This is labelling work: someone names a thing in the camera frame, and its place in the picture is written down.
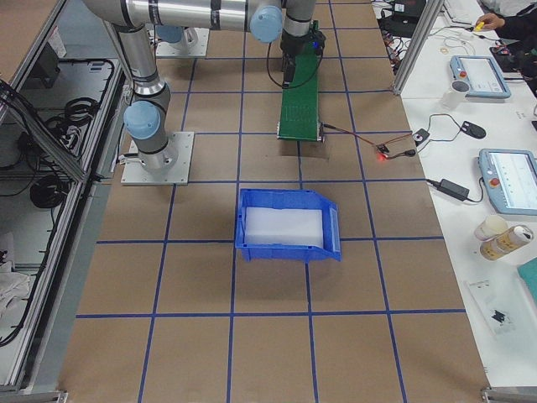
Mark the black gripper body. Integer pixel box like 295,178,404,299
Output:
279,34,310,70

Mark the green conveyor belt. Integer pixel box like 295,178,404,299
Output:
277,20,326,142

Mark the small sensor board red LED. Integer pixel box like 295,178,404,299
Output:
375,144,390,160

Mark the blue plastic bin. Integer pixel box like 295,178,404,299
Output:
235,189,341,264

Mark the white foam sheet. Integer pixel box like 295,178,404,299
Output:
245,207,323,247

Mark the far teach pendant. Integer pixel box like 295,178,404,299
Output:
441,55,511,110

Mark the teach pendant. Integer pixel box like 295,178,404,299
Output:
478,149,536,216
441,55,511,110

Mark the black computer mouse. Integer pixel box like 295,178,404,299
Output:
461,121,487,139

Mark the black power adapter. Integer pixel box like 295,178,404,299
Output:
437,179,469,202

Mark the near teach pendant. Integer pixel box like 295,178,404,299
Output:
478,149,536,216

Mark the white paper cup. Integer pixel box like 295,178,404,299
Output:
474,215,508,241

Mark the yellow drink can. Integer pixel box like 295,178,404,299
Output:
480,225,534,261

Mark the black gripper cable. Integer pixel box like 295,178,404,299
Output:
266,41,323,90

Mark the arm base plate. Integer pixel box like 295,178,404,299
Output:
155,25,210,59
121,132,195,186

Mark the red black sensor wire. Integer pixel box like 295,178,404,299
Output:
321,122,417,161

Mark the aluminium frame post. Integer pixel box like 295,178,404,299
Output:
392,0,444,96

